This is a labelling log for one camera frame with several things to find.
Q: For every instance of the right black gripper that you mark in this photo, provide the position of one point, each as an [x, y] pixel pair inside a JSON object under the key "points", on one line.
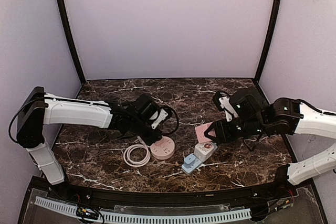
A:
{"points": [[220, 129]]}

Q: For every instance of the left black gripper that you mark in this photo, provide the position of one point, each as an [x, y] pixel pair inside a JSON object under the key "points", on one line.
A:
{"points": [[148, 135]]}

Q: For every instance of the pink cube socket adapter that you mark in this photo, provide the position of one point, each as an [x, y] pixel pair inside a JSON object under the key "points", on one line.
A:
{"points": [[200, 130]]}

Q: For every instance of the white cube socket adapter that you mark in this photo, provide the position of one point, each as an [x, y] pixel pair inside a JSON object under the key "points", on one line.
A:
{"points": [[203, 151]]}

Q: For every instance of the blue charger plug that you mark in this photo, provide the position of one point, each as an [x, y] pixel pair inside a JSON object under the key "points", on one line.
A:
{"points": [[190, 161]]}

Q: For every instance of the blue power strip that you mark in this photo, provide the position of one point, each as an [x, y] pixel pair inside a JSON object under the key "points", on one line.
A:
{"points": [[198, 164]]}

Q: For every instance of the pink round power socket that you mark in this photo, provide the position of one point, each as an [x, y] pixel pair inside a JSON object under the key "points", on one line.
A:
{"points": [[163, 149]]}

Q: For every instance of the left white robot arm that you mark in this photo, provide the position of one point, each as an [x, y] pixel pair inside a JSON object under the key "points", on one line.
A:
{"points": [[41, 108]]}

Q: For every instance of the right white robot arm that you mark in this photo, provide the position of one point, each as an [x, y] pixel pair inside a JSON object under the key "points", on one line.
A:
{"points": [[286, 116]]}

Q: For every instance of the small circuit board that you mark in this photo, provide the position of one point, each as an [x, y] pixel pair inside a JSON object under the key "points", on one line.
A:
{"points": [[86, 213]]}

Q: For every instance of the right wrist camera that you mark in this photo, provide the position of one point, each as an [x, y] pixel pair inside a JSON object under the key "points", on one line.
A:
{"points": [[221, 101]]}

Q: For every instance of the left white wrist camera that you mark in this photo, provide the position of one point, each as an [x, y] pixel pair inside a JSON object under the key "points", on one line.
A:
{"points": [[157, 118]]}

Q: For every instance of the right grey cable duct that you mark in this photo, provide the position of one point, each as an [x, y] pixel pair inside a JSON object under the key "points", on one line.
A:
{"points": [[221, 217]]}

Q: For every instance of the grey cable duct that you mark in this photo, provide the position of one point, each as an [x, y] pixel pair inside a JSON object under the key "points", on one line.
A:
{"points": [[221, 217], [58, 206]]}

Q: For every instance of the black front rail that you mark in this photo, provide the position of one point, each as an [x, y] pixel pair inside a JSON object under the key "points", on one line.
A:
{"points": [[245, 196]]}

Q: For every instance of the left grey cable duct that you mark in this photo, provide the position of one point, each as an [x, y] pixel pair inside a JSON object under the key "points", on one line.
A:
{"points": [[58, 206]]}

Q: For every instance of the left black frame post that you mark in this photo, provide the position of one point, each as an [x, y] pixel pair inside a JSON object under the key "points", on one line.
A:
{"points": [[70, 41]]}

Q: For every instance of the black frame post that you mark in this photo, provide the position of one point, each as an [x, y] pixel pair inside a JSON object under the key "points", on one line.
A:
{"points": [[268, 40], [70, 41]]}

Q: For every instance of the right black frame post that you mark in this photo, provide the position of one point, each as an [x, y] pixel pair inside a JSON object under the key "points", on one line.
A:
{"points": [[268, 40]]}

